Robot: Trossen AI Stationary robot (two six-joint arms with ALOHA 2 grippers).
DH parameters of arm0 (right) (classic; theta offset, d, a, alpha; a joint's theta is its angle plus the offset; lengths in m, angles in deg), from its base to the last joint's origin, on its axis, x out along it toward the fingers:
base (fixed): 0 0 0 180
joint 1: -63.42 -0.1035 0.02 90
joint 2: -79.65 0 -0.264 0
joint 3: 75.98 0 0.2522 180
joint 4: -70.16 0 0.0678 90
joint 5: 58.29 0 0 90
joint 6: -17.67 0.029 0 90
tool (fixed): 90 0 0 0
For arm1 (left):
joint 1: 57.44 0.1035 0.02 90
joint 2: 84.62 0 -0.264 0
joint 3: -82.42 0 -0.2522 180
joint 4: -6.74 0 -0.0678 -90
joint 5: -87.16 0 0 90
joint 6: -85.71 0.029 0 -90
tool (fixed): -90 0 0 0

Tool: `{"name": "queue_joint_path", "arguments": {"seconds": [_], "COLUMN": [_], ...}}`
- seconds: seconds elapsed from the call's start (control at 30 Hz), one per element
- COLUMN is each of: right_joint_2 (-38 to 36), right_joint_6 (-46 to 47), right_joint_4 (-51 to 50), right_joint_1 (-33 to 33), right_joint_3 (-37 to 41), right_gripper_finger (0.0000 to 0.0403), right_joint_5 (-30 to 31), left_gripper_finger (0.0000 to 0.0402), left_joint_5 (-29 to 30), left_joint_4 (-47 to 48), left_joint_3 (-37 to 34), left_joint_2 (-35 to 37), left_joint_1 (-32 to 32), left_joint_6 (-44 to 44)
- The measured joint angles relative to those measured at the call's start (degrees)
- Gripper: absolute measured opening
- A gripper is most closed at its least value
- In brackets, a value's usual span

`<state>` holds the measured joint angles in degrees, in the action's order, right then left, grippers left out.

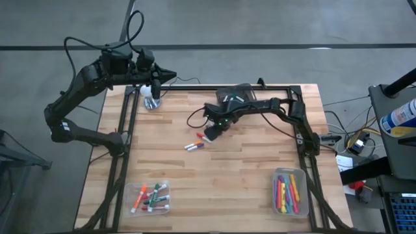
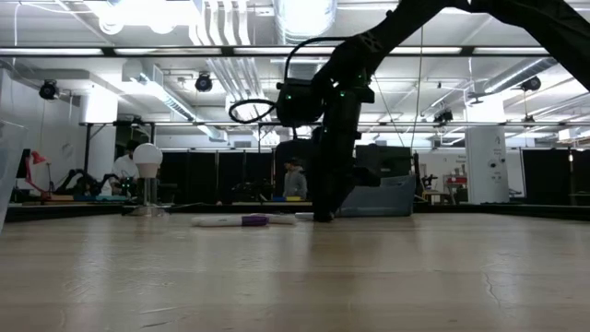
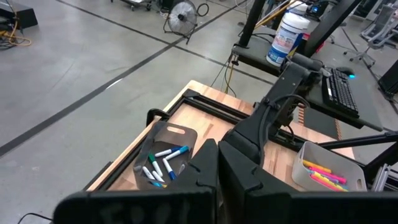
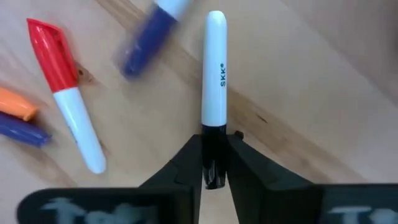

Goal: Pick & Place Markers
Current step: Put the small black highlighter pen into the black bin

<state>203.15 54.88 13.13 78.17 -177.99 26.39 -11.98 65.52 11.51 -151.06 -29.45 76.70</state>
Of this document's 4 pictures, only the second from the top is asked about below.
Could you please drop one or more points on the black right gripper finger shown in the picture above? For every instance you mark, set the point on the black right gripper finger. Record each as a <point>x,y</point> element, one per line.
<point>332,175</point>

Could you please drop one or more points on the thin marker purple cap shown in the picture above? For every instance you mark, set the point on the thin marker purple cap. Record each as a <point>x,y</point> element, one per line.
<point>253,221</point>

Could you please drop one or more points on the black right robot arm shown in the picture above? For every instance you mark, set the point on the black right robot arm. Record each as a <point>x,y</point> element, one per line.
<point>530,18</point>

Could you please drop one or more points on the black background robot arm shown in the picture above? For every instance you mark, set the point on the black background robot arm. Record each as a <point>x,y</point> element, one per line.
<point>74,177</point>

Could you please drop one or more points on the person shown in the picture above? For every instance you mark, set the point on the person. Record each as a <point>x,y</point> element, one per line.
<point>295,184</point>
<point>122,170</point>

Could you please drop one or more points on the blue yellow blocks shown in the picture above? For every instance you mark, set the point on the blue yellow blocks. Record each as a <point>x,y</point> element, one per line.
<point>292,198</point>

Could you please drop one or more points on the dark smoky plastic bin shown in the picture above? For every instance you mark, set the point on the dark smoky plastic bin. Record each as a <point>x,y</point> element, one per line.
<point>387,198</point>

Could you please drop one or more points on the black monitor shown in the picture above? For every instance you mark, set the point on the black monitor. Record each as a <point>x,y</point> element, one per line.
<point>392,159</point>

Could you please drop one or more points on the black ceiling spotlight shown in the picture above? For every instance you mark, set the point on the black ceiling spotlight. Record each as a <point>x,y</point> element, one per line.
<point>443,116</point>
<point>48,90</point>
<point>204,83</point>
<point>531,84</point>

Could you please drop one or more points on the red cart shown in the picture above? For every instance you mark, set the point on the red cart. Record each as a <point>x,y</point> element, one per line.
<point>456,181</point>

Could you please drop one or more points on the black partition panels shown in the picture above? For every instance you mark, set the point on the black partition panels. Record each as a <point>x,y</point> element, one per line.
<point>203,175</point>
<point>548,180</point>

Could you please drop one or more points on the black overhead light beam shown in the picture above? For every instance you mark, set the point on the black overhead light beam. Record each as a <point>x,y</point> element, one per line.
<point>226,51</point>

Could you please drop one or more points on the white square pillar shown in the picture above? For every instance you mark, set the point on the white square pillar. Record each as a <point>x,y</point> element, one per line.
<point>488,161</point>

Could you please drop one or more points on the white bulb table lamp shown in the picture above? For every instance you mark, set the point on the white bulb table lamp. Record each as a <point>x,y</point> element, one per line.
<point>147,159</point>

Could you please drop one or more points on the far table blue mat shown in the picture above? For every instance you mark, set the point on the far table blue mat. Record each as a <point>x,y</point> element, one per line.
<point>92,198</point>

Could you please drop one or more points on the red desk lamp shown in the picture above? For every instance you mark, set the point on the red desk lamp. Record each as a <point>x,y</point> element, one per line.
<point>38,158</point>

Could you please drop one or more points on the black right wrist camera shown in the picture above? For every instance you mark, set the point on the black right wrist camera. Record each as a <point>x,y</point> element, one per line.
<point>299,103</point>

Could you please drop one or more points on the round silver ceiling duct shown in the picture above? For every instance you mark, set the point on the round silver ceiling duct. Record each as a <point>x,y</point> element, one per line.
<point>304,18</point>

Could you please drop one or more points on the black far rig frame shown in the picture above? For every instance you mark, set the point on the black far rig frame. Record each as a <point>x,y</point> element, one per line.
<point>184,123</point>

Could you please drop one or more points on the white rectangular ceiling duct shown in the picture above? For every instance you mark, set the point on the white rectangular ceiling duct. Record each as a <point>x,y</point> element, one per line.
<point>175,103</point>

